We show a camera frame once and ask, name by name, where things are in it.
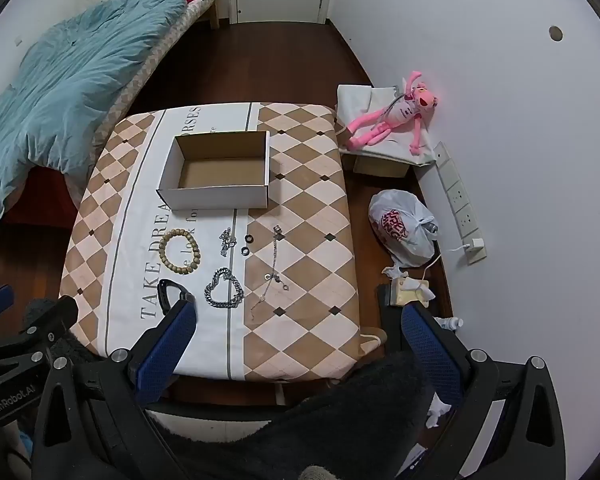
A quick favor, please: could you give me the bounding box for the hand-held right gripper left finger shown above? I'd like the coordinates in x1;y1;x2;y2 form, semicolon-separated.
30;296;199;480

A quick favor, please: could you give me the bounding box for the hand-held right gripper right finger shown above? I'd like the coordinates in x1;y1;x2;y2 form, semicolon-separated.
401;302;566;480

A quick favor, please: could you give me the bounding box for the black wristband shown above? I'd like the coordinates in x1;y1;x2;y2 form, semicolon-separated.
156;278;197;321

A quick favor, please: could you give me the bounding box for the chunky silver chain bracelet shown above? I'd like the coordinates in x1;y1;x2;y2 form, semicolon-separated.
204;268;244;309

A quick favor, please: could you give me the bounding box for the wooden bead bracelet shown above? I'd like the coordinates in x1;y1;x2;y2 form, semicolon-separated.
158;228;203;276

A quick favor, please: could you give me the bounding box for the thin silver charm necklace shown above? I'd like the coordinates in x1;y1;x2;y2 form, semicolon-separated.
250;225;291;322

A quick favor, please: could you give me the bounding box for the cardboard box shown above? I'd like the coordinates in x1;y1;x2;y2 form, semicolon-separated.
156;130;271;211

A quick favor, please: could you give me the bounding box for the yellow tissue pack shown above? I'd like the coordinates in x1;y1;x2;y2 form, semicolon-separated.
389;277;436;307

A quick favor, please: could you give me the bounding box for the white plastic bag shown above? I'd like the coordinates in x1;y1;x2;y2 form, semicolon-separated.
369;190;440;267

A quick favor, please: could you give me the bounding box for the white power strip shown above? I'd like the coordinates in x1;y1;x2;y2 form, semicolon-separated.
432;142;487;265

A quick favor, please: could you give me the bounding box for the checkered printed tablecloth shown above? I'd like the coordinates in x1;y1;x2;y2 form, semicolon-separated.
60;101;363;383

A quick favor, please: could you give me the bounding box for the blue blanket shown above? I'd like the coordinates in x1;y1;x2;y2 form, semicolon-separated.
0;0;188;225

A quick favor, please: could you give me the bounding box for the pink plush toy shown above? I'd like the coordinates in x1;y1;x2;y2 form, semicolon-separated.
341;71;443;156

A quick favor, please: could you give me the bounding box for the white charger cable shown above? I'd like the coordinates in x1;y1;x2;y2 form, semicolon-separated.
420;245;471;281

